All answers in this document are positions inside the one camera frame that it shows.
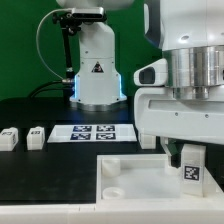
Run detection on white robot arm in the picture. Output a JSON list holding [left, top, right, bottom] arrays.
[[56, 0, 224, 167]]

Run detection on black base cables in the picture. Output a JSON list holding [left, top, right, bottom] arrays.
[[27, 79, 73, 99]]

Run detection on black camera stand pole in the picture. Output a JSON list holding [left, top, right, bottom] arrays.
[[51, 12, 81, 101]]

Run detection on white plate with tags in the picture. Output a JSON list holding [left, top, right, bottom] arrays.
[[48, 124, 137, 143]]

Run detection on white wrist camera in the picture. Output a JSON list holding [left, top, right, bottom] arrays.
[[134, 59, 168, 87]]

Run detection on black camera on stand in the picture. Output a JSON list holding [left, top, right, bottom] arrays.
[[72, 7, 104, 20]]

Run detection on white L-shaped fence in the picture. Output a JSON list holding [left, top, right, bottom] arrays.
[[0, 168, 224, 224]]

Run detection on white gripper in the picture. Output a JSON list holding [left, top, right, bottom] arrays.
[[134, 86, 224, 168]]

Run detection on white square tabletop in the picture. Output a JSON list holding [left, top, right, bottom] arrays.
[[94, 153, 216, 204]]

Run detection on grey camera cable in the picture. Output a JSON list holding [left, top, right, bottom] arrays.
[[35, 8, 72, 82]]

